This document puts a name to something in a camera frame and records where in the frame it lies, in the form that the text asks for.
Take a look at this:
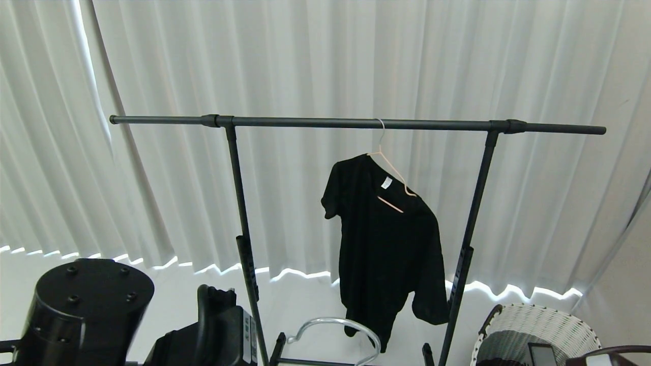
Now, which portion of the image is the white curtain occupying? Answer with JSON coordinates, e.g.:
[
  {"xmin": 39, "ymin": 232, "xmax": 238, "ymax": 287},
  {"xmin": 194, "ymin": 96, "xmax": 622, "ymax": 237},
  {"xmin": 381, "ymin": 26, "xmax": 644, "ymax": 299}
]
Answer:
[{"xmin": 0, "ymin": 0, "xmax": 651, "ymax": 300}]

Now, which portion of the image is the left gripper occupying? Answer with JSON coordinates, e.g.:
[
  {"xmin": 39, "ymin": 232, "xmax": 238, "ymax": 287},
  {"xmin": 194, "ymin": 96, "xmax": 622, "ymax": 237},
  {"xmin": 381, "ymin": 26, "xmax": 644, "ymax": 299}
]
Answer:
[{"xmin": 144, "ymin": 304, "xmax": 258, "ymax": 366}]

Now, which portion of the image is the black garment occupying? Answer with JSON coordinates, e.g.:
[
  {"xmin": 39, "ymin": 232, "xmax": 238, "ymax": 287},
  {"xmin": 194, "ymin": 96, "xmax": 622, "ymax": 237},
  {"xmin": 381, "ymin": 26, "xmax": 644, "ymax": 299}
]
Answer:
[{"xmin": 320, "ymin": 154, "xmax": 450, "ymax": 353}]

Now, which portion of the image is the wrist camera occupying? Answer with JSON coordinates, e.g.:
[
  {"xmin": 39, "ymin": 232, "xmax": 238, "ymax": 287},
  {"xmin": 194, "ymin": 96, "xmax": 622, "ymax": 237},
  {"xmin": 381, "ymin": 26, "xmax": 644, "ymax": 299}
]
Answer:
[
  {"xmin": 528, "ymin": 342, "xmax": 558, "ymax": 366},
  {"xmin": 206, "ymin": 286, "xmax": 239, "ymax": 311}
]

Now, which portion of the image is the pink clothes hanger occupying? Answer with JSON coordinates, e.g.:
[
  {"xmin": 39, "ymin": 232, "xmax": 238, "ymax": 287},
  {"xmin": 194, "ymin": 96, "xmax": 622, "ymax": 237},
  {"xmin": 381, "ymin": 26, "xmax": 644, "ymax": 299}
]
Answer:
[
  {"xmin": 367, "ymin": 119, "xmax": 418, "ymax": 214},
  {"xmin": 286, "ymin": 317, "xmax": 382, "ymax": 366}
]

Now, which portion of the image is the black clothes rack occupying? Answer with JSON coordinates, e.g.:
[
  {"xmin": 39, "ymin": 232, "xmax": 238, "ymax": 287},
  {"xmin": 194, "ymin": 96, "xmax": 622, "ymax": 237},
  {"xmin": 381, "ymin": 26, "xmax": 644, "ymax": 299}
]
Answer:
[{"xmin": 109, "ymin": 114, "xmax": 607, "ymax": 366}]

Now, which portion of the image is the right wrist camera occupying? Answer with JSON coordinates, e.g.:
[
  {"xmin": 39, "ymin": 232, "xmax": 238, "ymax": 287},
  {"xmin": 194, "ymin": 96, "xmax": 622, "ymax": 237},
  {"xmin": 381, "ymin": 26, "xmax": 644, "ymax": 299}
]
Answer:
[{"xmin": 528, "ymin": 342, "xmax": 558, "ymax": 366}]

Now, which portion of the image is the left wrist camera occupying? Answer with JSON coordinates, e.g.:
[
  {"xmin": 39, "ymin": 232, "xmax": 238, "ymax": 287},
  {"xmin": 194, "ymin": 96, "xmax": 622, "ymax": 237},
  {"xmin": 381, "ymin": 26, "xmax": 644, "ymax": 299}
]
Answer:
[{"xmin": 206, "ymin": 286, "xmax": 239, "ymax": 311}]

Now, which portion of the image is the white laundry basket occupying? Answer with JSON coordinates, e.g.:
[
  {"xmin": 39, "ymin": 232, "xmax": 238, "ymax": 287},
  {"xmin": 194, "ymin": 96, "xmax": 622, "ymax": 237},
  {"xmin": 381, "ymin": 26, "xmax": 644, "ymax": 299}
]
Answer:
[{"xmin": 470, "ymin": 304, "xmax": 602, "ymax": 366}]

